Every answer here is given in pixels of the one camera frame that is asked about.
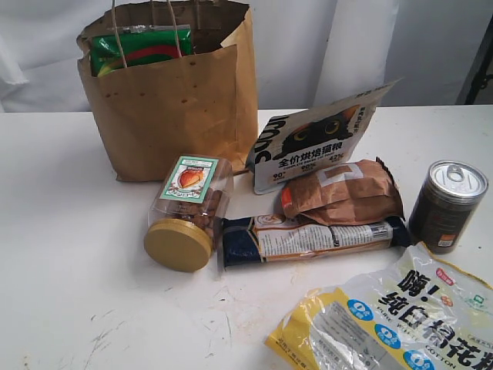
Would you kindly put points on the brown paper shopping bag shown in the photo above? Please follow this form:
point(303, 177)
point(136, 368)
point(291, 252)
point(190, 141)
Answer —
point(202, 103)

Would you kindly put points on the green seaweed snack package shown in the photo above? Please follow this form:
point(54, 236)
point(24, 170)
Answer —
point(138, 45)

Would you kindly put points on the yellow white marshmallow bag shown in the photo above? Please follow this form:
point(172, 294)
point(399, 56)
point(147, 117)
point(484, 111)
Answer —
point(419, 313)

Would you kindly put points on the clear almond jar gold lid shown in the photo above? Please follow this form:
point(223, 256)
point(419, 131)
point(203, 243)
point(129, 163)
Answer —
point(186, 217)

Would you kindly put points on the dark blue cookie package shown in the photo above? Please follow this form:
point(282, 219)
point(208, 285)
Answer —
point(273, 237)

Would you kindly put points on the cat food pouch black cat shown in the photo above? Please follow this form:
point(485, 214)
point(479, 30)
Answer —
point(295, 144)

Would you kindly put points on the crumpled brown paper pouch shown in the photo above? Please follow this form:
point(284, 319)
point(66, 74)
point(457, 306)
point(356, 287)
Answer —
point(349, 194)

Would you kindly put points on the dark can pull-tab lid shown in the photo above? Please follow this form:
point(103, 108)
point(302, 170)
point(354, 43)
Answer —
point(449, 196)

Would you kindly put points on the black metal frame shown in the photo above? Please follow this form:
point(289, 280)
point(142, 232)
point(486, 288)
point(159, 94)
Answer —
point(478, 77)

